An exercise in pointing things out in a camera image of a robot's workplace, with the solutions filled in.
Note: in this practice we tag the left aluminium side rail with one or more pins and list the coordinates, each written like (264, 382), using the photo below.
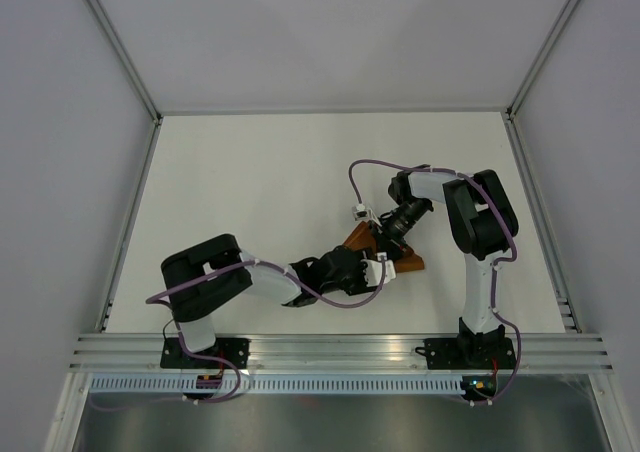
(114, 271)

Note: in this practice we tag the right aluminium frame post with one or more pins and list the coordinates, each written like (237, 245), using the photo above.
(551, 40)

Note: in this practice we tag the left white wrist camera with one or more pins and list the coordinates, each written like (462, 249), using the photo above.
(378, 270)

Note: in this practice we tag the rear aluminium frame bar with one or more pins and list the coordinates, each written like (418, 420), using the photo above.
(336, 110)

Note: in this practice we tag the aluminium side rail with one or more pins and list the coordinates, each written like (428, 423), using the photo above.
(542, 224)
(114, 271)

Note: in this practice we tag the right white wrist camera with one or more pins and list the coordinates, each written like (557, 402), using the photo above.
(363, 213)

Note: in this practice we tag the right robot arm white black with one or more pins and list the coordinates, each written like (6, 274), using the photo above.
(483, 225)

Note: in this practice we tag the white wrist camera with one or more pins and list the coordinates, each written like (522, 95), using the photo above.
(363, 213)
(378, 270)

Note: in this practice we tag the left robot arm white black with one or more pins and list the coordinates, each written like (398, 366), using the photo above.
(201, 279)

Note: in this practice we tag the white slotted cable duct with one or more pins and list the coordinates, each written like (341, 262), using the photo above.
(350, 384)

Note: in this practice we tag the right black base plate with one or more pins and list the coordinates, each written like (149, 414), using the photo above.
(453, 354)

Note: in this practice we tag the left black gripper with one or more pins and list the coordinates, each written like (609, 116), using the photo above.
(361, 286)

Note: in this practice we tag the right aluminium side rail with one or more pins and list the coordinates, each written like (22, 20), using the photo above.
(542, 224)

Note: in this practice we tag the left aluminium frame post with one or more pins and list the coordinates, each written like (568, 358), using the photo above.
(107, 28)

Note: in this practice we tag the aluminium mounting rail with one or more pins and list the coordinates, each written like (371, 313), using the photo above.
(541, 353)

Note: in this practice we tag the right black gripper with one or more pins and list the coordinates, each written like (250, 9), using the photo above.
(387, 241)

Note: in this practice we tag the orange cloth napkin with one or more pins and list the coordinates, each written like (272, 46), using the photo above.
(370, 239)

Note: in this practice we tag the aluminium frame post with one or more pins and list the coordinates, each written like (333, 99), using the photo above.
(551, 40)
(107, 28)

